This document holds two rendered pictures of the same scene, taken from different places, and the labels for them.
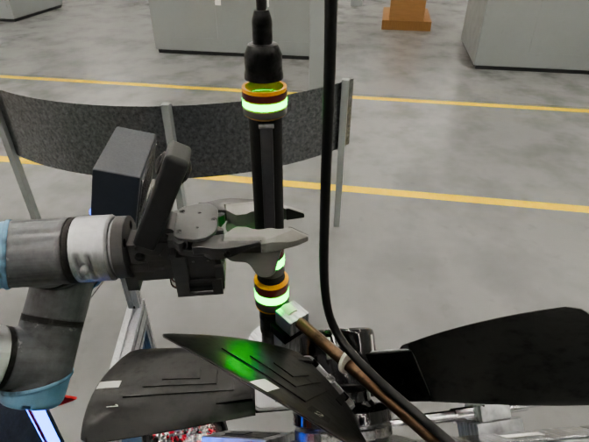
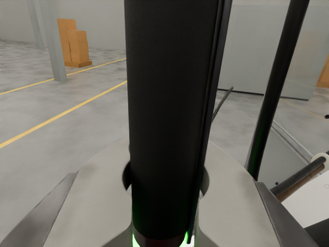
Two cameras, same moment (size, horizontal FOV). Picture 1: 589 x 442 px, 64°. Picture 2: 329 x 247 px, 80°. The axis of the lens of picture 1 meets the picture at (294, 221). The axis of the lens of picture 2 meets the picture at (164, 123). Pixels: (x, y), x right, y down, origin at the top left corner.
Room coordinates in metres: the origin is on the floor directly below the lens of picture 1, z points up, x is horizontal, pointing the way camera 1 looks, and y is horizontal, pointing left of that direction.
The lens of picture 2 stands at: (0.44, 0.11, 1.53)
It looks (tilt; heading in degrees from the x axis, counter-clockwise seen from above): 26 degrees down; 275
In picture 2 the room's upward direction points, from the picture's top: 3 degrees clockwise
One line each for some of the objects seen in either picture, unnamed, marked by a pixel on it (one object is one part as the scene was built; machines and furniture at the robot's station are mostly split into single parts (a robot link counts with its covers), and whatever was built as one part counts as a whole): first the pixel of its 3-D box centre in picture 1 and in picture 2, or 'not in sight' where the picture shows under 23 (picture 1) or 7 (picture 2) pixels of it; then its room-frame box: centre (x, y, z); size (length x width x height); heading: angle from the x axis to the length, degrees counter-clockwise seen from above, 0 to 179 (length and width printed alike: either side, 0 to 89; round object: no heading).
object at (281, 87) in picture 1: (264, 100); not in sight; (0.45, 0.03, 1.61); 0.04 x 0.04 x 0.03
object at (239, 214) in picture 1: (264, 226); (111, 207); (0.47, 0.04, 1.44); 0.09 x 0.03 x 0.06; 105
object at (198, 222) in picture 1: (174, 248); not in sight; (0.43, 0.14, 1.44); 0.12 x 0.08 x 0.09; 95
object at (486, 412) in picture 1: (487, 410); not in sight; (0.47, -0.32, 1.08); 0.07 x 0.04 x 0.06; 106
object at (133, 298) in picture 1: (128, 277); not in sight; (0.94, 0.43, 0.96); 0.03 x 0.03 x 0.20; 5
